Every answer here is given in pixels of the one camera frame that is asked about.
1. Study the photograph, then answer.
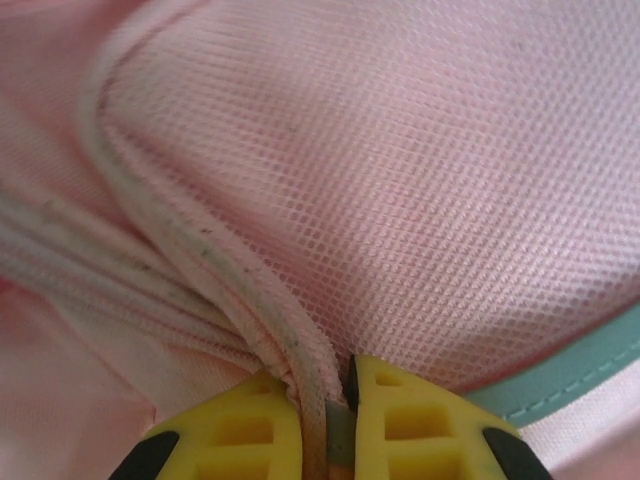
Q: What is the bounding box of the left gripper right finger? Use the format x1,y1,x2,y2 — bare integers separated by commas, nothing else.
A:
346,353,551,480

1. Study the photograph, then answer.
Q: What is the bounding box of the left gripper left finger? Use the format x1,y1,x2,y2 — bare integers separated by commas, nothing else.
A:
113,372,305,480

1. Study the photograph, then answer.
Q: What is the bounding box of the pink backpack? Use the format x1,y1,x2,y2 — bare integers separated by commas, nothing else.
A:
0,0,640,480

